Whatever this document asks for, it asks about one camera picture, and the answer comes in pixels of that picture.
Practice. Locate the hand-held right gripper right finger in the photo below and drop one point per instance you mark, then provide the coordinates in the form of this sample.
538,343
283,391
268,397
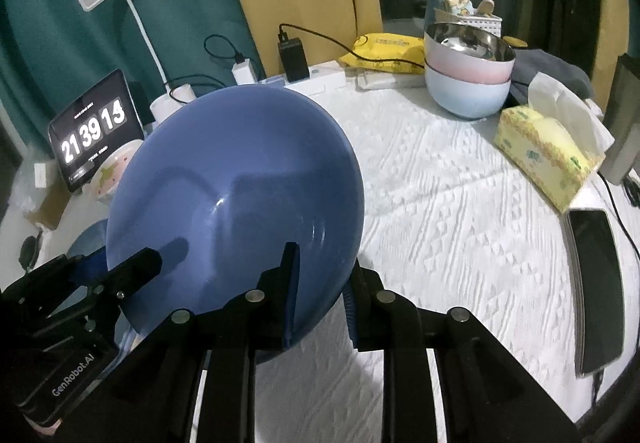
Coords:
367,318

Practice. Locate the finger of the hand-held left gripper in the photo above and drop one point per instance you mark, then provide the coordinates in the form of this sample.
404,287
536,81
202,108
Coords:
90,268
137,268

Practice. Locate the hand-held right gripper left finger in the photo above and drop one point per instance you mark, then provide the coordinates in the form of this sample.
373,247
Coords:
270,318

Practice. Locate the large blue plate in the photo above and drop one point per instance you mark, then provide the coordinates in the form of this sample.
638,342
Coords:
87,238

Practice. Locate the pink strawberry bowl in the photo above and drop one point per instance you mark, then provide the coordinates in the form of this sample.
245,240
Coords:
112,175

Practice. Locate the large blue bowl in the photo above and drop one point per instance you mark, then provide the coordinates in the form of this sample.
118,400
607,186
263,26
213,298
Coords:
240,163

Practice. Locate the black round object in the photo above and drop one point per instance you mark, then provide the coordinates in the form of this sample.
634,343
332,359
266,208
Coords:
28,250

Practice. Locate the cardboard box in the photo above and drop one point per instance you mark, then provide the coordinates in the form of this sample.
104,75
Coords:
50,203

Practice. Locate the small white box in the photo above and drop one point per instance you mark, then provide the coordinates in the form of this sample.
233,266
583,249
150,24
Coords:
40,175

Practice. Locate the white textured tablecloth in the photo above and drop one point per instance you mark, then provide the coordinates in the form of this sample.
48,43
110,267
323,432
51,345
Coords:
425,223

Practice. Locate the tablet with clock display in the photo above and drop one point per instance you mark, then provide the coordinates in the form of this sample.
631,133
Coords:
95,123

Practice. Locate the teal curtain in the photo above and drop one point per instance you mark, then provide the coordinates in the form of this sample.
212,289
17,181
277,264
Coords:
150,48

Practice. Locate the white charger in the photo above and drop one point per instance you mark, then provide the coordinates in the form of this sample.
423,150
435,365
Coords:
243,71

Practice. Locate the black phone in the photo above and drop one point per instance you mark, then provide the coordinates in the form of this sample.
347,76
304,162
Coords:
597,293

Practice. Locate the white paper packet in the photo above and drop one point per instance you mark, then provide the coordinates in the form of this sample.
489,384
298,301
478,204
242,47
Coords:
390,80

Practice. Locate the white power strip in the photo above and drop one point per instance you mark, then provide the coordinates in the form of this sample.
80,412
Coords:
320,78

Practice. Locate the yellow tissue box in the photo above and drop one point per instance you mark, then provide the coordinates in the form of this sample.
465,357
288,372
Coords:
540,143

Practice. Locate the black charger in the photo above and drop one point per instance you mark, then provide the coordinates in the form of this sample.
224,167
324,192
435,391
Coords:
293,60

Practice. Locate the yellow wipes packet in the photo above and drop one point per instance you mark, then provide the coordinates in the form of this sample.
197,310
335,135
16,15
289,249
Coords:
385,53

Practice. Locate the pale pink bowl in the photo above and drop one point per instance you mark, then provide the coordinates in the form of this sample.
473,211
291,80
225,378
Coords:
465,70

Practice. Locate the steel bowl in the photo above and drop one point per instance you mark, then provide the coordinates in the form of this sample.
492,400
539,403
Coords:
470,43

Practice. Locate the grey cloth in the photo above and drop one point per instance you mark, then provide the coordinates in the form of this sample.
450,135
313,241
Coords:
550,70

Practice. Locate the white basket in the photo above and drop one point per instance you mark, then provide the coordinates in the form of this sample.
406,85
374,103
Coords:
487,25

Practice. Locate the dark monitor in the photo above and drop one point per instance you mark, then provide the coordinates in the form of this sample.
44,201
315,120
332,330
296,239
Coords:
622,123

